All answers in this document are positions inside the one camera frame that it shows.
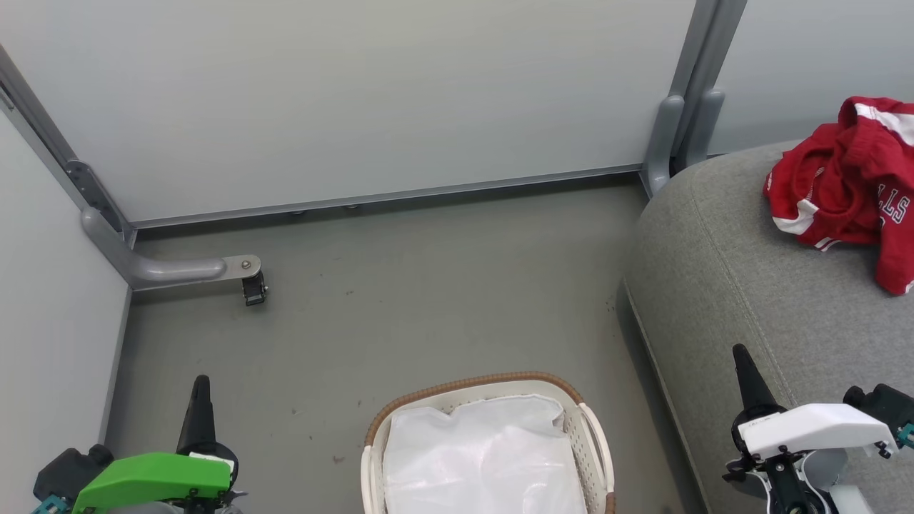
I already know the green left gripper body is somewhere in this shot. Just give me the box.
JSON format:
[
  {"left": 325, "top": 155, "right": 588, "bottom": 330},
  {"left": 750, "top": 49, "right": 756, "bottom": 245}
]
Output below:
[{"left": 71, "top": 440, "right": 241, "bottom": 514}]

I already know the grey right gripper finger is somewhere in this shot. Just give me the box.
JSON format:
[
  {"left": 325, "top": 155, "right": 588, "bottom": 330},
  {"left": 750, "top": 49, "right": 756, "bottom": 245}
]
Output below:
[{"left": 732, "top": 344, "right": 784, "bottom": 423}]

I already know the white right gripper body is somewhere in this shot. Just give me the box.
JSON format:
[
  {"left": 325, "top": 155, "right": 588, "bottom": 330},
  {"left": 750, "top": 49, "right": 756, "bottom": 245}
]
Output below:
[{"left": 723, "top": 403, "right": 899, "bottom": 514}]

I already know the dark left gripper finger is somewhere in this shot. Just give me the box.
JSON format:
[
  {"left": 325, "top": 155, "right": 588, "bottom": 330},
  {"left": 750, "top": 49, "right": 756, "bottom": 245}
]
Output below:
[{"left": 176, "top": 375, "right": 217, "bottom": 455}]

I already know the red clothing item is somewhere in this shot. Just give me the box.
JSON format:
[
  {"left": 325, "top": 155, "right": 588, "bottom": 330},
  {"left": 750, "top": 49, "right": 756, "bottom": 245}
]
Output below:
[{"left": 763, "top": 96, "right": 914, "bottom": 296}]

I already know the white laundry basket brown rim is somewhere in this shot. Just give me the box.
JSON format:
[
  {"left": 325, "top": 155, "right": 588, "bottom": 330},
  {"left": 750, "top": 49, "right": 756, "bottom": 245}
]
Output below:
[{"left": 360, "top": 371, "right": 617, "bottom": 514}]

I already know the grey fabric sofa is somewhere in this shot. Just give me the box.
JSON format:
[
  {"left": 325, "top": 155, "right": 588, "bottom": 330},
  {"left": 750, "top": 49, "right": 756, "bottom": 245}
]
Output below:
[{"left": 624, "top": 139, "right": 914, "bottom": 514}]

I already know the grey partition foot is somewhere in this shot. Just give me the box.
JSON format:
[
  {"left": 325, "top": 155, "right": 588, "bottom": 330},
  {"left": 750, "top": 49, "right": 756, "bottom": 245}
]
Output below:
[{"left": 80, "top": 206, "right": 263, "bottom": 292}]

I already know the white plastic bag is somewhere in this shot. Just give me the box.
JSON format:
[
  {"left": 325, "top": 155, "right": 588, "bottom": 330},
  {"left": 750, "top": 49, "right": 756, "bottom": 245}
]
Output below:
[{"left": 383, "top": 395, "right": 588, "bottom": 514}]

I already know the grey partition bottom rail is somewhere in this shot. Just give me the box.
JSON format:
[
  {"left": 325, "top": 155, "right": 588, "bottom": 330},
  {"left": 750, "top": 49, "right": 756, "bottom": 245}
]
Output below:
[
  {"left": 131, "top": 163, "right": 643, "bottom": 231},
  {"left": 98, "top": 286, "right": 134, "bottom": 445}
]

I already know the grey partition corner post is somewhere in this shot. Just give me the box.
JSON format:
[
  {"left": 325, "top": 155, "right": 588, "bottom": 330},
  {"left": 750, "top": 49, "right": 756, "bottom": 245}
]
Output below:
[{"left": 0, "top": 44, "right": 138, "bottom": 247}]

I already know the grey partition post with feet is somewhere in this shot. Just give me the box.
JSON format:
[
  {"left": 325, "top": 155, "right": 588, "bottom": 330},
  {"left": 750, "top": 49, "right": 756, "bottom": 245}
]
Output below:
[{"left": 641, "top": 0, "right": 748, "bottom": 198}]

